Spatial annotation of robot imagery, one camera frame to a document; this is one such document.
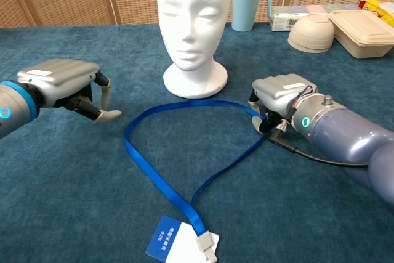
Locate light blue mug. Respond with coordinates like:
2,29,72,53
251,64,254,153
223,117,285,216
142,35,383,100
231,0,273,33

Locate pastel tissue multipack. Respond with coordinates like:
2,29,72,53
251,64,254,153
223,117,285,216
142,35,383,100
269,4,363,32

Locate blue and white ID badge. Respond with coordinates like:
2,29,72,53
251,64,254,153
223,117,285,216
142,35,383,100
145,215,220,263

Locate yellow snack pack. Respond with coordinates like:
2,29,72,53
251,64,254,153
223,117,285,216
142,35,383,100
358,0,394,28

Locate white foam mannequin head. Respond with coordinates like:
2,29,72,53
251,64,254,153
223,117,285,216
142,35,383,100
156,0,233,100

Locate teal table cloth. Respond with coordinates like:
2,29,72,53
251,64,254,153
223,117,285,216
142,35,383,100
0,22,394,263

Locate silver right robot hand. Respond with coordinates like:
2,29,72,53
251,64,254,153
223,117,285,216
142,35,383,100
247,73,318,134

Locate blue lanyard strap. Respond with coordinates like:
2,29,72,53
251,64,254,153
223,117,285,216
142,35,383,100
123,99,266,261

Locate beige upturned bowl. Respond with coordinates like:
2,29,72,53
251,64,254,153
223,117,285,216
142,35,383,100
287,13,335,54

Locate beige lidded lunch box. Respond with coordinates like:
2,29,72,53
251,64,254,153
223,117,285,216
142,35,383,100
328,9,394,59

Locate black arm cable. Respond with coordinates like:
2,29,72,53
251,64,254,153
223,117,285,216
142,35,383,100
267,121,370,167

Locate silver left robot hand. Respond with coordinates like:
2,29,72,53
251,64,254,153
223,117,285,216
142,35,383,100
17,59,123,123

